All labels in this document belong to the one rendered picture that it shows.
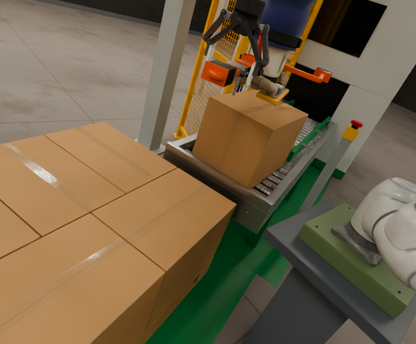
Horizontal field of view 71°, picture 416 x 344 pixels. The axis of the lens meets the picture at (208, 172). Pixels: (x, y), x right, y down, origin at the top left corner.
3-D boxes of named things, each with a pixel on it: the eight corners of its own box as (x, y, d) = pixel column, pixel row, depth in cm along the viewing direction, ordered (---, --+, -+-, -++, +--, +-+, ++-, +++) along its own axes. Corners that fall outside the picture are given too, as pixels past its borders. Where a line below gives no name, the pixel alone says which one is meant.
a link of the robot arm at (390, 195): (383, 225, 112) (421, 179, 102) (404, 259, 97) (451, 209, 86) (344, 211, 112) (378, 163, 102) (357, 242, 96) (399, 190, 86)
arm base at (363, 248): (399, 252, 110) (408, 242, 108) (372, 267, 97) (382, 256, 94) (358, 220, 122) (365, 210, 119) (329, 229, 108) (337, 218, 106)
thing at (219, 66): (211, 74, 91) (216, 59, 89) (232, 83, 90) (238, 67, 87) (200, 78, 84) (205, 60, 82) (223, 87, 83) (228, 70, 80)
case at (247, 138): (236, 139, 223) (256, 89, 203) (282, 165, 209) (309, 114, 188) (189, 158, 176) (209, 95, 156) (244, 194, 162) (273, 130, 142)
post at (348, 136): (279, 240, 226) (349, 124, 176) (287, 245, 224) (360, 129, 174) (277, 244, 221) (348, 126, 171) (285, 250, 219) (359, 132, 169)
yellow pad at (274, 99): (270, 86, 156) (274, 76, 154) (288, 93, 154) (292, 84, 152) (254, 96, 128) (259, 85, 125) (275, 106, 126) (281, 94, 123)
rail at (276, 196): (325, 136, 349) (333, 122, 340) (329, 138, 348) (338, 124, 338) (251, 226, 163) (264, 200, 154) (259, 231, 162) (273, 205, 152)
